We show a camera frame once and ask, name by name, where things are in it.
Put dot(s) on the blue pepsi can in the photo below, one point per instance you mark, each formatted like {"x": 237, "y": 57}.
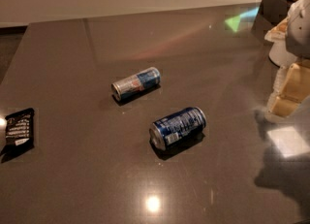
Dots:
{"x": 170, "y": 130}

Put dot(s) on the black snack packet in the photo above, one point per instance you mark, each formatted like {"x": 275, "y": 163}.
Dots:
{"x": 20, "y": 127}

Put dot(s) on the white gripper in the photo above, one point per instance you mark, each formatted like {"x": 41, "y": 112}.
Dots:
{"x": 299, "y": 35}

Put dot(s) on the silver blue red bull can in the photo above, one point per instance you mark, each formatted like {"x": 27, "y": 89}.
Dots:
{"x": 136, "y": 83}

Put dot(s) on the white cylindrical canister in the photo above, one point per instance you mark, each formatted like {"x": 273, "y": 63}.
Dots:
{"x": 280, "y": 56}

